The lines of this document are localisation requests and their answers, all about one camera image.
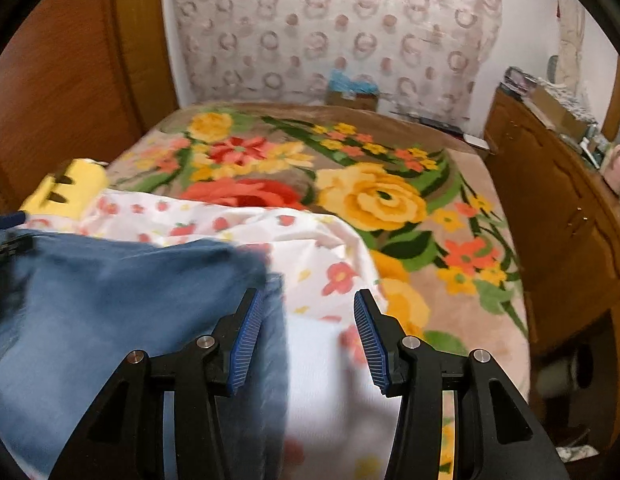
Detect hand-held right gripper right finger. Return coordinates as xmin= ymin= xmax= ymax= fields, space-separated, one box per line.
xmin=353 ymin=288 xmax=571 ymax=480

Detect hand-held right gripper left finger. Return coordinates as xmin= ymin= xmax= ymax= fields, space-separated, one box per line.
xmin=49 ymin=287 xmax=265 ymax=480

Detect blue denim pants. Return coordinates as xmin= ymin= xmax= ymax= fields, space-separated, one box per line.
xmin=0 ymin=237 xmax=291 ymax=480

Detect yellow plush toy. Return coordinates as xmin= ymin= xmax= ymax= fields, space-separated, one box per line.
xmin=17 ymin=157 xmax=111 ymax=221

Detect white floral bed sheet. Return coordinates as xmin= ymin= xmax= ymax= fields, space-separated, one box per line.
xmin=20 ymin=187 xmax=398 ymax=480

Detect floral pillow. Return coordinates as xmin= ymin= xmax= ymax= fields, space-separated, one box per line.
xmin=105 ymin=102 xmax=533 ymax=480

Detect wooden ribbed headboard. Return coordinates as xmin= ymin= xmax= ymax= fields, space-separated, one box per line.
xmin=0 ymin=0 xmax=181 ymax=211

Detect white dark slipper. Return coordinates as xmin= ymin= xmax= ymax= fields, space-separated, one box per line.
xmin=535 ymin=345 xmax=597 ymax=402

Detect wooden cabinet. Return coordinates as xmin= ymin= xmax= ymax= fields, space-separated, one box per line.
xmin=482 ymin=85 xmax=620 ymax=356

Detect small brown cardboard box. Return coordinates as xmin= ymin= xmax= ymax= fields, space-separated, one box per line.
xmin=326 ymin=91 xmax=380 ymax=111

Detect light blue packet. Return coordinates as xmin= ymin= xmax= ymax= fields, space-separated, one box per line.
xmin=330 ymin=69 xmax=379 ymax=96

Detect open cardboard box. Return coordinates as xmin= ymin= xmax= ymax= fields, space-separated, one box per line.
xmin=527 ymin=82 xmax=598 ymax=142

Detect stack of magazines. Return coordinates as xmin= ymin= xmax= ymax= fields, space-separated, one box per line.
xmin=502 ymin=66 xmax=539 ymax=99

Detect ring patterned curtain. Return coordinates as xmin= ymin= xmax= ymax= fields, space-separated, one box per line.
xmin=162 ymin=0 xmax=504 ymax=111

